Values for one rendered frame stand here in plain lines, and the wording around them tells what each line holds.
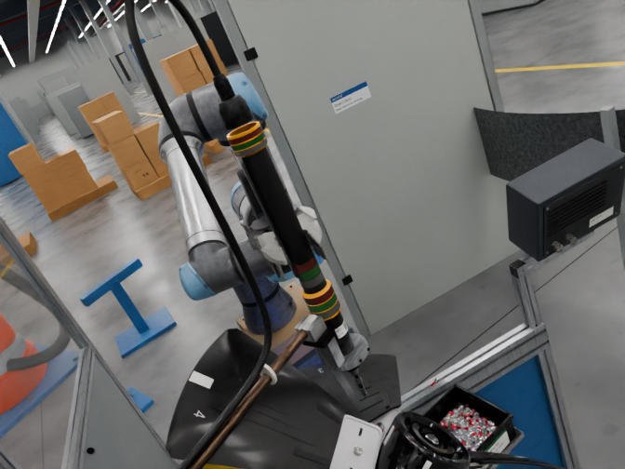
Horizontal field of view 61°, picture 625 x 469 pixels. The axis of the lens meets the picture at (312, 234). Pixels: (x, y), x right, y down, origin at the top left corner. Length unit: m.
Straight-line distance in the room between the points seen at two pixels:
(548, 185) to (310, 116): 1.47
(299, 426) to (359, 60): 2.08
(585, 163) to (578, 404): 1.31
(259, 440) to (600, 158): 1.02
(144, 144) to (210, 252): 7.19
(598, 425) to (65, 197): 8.77
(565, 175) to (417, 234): 1.68
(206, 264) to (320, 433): 0.37
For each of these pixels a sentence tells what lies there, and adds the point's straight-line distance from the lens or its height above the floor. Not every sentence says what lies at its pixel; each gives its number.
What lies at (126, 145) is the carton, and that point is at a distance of 8.11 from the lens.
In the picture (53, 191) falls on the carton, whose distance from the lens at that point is 9.86.
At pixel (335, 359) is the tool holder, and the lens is 0.76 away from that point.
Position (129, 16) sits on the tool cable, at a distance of 0.59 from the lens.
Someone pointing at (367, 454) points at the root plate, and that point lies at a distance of 0.82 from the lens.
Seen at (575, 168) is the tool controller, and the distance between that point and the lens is 1.38.
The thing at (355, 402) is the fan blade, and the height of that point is 1.19.
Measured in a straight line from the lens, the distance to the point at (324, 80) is 2.57.
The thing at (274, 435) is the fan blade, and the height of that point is 1.33.
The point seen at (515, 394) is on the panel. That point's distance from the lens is 1.61.
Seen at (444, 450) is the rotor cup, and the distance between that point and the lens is 0.82.
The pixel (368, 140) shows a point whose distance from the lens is 2.69.
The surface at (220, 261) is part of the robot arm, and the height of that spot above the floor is 1.47.
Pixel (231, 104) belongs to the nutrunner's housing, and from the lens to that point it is 0.63.
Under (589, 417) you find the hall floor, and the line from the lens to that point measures 2.44.
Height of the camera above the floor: 1.84
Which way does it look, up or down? 24 degrees down
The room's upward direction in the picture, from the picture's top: 24 degrees counter-clockwise
